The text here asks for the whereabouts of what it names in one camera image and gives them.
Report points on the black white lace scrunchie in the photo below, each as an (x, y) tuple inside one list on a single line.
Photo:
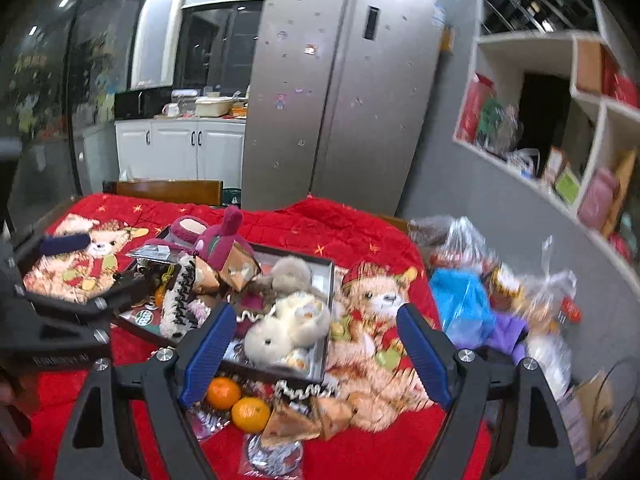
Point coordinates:
[(298, 394)]

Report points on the magenta plush rabbit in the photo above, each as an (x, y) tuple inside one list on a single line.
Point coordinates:
[(212, 244)]

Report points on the black rectangular tray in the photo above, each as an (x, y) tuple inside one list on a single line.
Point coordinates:
[(145, 323)]

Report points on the orange mandarin in tray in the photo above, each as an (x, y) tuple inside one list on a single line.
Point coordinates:
[(159, 296)]

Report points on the silver double door refrigerator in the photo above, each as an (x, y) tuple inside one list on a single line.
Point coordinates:
[(338, 96)]

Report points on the cream plush bunny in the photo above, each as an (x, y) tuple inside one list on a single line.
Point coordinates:
[(287, 336)]

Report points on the white wall shelf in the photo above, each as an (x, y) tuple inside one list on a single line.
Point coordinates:
[(566, 104)]

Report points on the red box on shelf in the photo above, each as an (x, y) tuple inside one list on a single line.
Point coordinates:
[(479, 91)]

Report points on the silver foil sticker packet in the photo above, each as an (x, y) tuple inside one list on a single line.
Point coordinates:
[(279, 462)]

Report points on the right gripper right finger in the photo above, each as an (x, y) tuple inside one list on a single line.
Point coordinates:
[(530, 440)]

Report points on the black microwave oven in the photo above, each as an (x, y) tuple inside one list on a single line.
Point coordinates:
[(141, 103)]

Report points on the clear plastic bag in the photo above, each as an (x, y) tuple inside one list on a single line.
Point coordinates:
[(546, 302)]

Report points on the pink pouch on shelf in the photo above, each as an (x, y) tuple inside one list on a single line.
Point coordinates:
[(601, 191)]

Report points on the blue white cardboard box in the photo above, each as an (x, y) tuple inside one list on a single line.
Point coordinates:
[(588, 414)]

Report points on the purple cloth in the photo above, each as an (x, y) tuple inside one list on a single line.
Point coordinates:
[(508, 336)]

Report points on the orange mandarin left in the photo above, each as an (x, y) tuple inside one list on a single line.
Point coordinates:
[(222, 393)]

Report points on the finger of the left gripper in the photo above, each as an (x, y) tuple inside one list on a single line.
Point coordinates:
[(122, 296), (64, 244)]

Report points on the brown knitted scrunchie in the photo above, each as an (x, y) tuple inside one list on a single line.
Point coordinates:
[(249, 308)]

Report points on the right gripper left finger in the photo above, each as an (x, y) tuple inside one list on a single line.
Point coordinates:
[(100, 440)]

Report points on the white kitchen cabinet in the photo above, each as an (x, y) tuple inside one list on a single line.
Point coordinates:
[(181, 149)]

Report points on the orange mandarin right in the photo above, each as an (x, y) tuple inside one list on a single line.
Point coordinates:
[(251, 414)]

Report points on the brown triangular snack packet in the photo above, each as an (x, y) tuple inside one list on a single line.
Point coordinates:
[(239, 268)]

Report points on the dark glass sliding door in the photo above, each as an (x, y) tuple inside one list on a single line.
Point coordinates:
[(63, 63)]

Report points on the blue plastic bag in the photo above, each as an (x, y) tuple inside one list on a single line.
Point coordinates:
[(463, 307)]

